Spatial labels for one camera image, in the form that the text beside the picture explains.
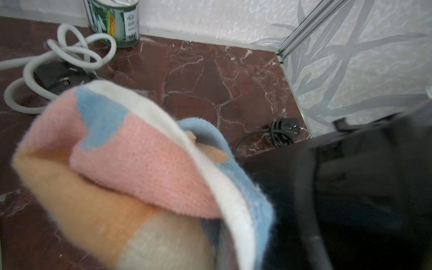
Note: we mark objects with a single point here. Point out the black coffee machine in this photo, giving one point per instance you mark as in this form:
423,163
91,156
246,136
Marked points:
358,198

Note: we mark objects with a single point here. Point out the blue pink patterned cloth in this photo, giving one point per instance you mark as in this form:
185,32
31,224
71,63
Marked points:
139,190

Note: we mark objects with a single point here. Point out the tin can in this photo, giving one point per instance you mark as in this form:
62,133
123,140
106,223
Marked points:
119,19

